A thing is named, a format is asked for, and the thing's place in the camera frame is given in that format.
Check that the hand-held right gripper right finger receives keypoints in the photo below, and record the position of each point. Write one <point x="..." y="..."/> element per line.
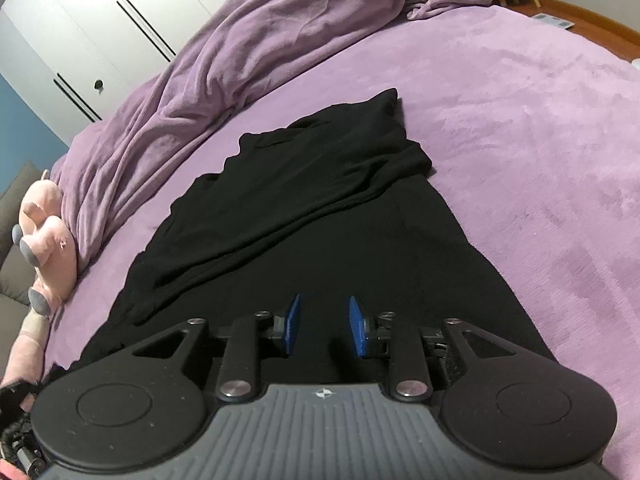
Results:
<point x="357" y="325"/>

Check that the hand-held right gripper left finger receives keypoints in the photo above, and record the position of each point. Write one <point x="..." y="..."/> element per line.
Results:
<point x="294" y="322"/>

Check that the black garment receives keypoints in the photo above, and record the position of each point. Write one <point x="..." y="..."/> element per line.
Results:
<point x="320" y="220"/>

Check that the pink plush toy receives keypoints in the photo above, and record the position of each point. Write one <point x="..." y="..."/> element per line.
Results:
<point x="45" y="240"/>

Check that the purple bed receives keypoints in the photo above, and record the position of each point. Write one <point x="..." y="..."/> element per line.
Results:
<point x="525" y="170"/>

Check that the crumpled purple blanket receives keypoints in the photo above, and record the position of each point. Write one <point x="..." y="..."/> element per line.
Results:
<point x="215" y="70"/>

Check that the white wardrobe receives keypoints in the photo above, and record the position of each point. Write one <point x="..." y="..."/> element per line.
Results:
<point x="105" y="20"/>

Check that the white bathroom scale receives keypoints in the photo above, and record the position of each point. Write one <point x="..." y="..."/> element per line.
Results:
<point x="552" y="21"/>

